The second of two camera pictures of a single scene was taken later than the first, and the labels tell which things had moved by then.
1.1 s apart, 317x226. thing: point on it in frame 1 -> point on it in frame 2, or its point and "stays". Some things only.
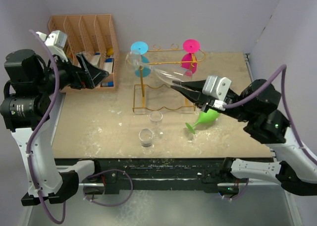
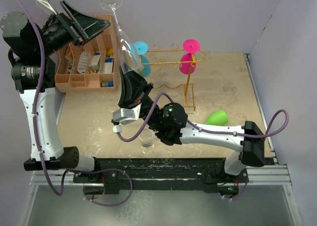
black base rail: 119,175 stays
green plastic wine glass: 208,117 -> 219,117
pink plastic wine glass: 190,46 stays
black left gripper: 92,75 -> 86,25
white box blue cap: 109,64 stays
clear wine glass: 137,59 -> 129,57
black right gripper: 197,96 -> 132,85
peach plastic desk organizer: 94,35 stays
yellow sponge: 110,51 stays
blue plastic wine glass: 140,48 stays
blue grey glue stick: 109,84 stays
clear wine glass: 146,136 stays
